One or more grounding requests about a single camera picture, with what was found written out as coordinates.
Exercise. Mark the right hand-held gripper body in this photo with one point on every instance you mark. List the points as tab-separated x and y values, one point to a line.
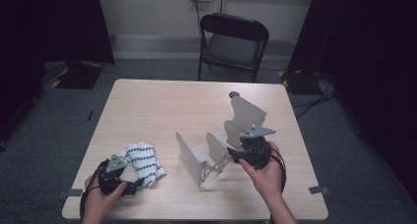
257	150

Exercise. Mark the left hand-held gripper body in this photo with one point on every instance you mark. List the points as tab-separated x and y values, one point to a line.
109	181

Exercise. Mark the white towel with black pattern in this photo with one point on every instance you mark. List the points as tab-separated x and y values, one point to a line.
146	161

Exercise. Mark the person's left hand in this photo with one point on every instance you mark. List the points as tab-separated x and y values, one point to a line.
96	207

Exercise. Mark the person's right hand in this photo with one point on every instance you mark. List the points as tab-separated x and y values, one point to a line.
268	181

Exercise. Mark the grey tape strip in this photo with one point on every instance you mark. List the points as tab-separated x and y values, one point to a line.
70	193
318	190

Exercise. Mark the black round table grommet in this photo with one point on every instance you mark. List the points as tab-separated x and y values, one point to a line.
233	94

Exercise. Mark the black stand base, yellow-striped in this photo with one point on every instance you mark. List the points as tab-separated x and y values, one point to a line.
78	76
296	83

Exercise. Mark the black folding chair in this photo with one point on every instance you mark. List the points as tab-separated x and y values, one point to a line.
232	48

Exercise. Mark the black curtain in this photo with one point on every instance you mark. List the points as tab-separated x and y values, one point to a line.
49	27
370	53

